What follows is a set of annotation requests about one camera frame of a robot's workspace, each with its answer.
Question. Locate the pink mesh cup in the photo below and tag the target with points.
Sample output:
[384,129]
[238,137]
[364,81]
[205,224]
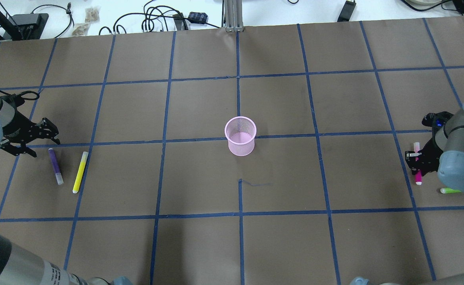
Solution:
[240,133]

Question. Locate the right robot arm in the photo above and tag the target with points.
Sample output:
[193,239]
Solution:
[444,152]

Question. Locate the green highlighter pen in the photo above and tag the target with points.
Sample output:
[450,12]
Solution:
[449,191]

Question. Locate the black power adapter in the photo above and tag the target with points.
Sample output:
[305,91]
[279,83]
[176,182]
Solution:
[347,11]

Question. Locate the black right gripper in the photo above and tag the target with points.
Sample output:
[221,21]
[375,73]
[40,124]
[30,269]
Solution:
[431,154]

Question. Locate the purple highlighter pen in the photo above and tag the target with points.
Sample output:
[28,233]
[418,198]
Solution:
[56,167]

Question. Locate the yellow highlighter pen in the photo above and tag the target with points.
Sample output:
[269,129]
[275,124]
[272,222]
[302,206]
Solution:
[80,172]

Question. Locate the aluminium profile post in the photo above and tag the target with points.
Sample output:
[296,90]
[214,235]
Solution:
[232,15]

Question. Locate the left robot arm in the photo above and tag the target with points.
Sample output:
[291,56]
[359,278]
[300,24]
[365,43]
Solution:
[16,100]

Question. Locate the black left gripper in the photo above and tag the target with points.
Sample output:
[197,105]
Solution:
[16,127]

